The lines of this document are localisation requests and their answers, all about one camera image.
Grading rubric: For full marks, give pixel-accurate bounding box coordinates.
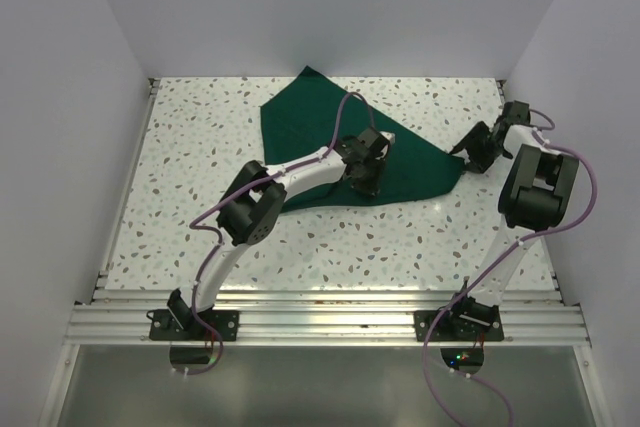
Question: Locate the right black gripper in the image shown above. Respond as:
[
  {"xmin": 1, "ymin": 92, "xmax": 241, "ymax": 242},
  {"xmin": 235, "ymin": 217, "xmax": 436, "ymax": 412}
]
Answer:
[{"xmin": 449, "ymin": 122, "xmax": 508, "ymax": 175}]

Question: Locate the green surgical cloth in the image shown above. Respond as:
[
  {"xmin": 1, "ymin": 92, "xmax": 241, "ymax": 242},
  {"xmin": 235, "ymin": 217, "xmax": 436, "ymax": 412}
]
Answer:
[{"xmin": 260, "ymin": 67, "xmax": 464, "ymax": 212}]

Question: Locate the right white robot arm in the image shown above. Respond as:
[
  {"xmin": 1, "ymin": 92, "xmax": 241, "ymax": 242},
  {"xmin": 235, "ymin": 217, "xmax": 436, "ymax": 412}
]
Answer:
[{"xmin": 439, "ymin": 101, "xmax": 579, "ymax": 340}]

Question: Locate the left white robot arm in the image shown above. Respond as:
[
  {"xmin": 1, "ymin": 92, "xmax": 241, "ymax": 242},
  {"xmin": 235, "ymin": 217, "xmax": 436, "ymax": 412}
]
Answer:
[{"xmin": 167, "ymin": 127, "xmax": 395, "ymax": 340}]

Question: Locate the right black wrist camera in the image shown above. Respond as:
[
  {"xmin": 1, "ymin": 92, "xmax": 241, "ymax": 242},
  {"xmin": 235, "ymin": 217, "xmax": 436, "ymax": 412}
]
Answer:
[{"xmin": 498, "ymin": 101, "xmax": 531, "ymax": 126}]

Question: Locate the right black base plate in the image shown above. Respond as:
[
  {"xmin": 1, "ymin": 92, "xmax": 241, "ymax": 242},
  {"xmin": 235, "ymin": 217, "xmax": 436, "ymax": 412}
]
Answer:
[{"xmin": 413, "ymin": 310, "xmax": 505, "ymax": 342}]

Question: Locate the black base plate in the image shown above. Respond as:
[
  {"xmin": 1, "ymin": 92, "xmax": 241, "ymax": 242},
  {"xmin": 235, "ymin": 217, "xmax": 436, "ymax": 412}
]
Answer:
[
  {"xmin": 413, "ymin": 310, "xmax": 505, "ymax": 342},
  {"xmin": 146, "ymin": 309, "xmax": 240, "ymax": 342}
]

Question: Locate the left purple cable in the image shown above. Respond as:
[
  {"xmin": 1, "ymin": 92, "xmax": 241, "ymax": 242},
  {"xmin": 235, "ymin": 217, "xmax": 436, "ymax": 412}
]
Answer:
[{"xmin": 189, "ymin": 91, "xmax": 381, "ymax": 376}]

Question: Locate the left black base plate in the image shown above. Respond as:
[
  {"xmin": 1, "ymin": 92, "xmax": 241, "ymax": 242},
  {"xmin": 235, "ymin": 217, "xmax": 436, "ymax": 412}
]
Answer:
[{"xmin": 146, "ymin": 309, "xmax": 240, "ymax": 342}]

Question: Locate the aluminium rail frame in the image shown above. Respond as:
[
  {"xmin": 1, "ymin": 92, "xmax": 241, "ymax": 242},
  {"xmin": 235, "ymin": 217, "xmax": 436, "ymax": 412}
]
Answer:
[{"xmin": 40, "ymin": 77, "xmax": 608, "ymax": 426}]

